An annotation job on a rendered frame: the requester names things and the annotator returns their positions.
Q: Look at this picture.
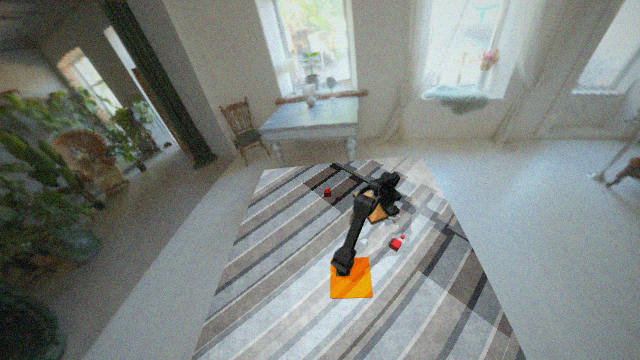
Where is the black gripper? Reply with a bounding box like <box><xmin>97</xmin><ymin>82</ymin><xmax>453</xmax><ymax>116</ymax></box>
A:
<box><xmin>374</xmin><ymin>191</ymin><xmax>400</xmax><ymax>217</ymax></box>

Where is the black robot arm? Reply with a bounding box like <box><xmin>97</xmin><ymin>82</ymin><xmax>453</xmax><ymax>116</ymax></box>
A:
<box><xmin>331</xmin><ymin>171</ymin><xmax>402</xmax><ymax>277</ymax></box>

